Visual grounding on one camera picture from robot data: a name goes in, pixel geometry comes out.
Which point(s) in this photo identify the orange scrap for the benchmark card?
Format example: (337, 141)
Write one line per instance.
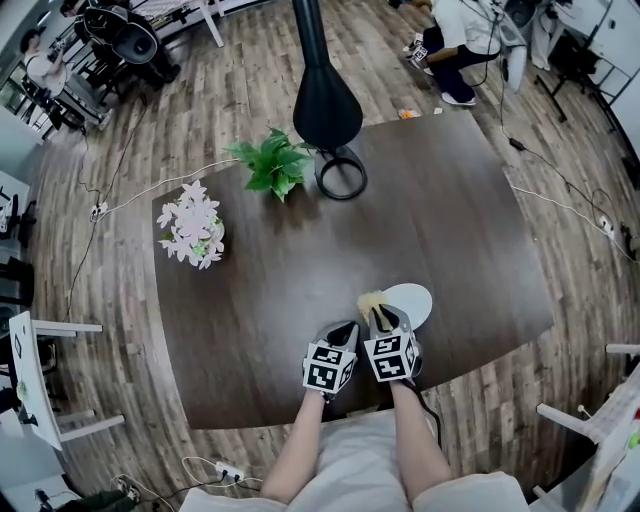
(409, 114)

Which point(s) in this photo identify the white plate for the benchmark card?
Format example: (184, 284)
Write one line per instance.
(412, 302)

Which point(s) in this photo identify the person's white clothing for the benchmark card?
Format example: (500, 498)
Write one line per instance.
(360, 470)

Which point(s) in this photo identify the white power strip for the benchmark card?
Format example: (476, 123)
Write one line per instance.
(607, 225)
(230, 471)
(98, 211)

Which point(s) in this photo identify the white table leg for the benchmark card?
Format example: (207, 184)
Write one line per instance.
(212, 22)

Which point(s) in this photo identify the black power adapter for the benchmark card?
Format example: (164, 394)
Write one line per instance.
(517, 144)

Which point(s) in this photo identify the pink flowers in pot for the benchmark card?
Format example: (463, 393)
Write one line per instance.
(192, 227)

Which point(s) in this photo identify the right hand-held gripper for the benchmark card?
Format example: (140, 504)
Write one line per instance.
(392, 357)

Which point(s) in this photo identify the white chair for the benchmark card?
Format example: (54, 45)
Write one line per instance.
(45, 380)
(600, 425)

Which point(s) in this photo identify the person's right forearm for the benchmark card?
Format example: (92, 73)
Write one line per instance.
(417, 440)

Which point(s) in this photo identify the green leafy plant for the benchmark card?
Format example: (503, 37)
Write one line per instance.
(272, 165)

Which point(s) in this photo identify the black cone floor lamp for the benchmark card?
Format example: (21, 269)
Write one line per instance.
(326, 95)

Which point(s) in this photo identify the person's left forearm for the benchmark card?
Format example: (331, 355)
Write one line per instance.
(295, 450)

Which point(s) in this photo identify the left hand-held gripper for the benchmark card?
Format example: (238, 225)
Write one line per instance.
(325, 367)

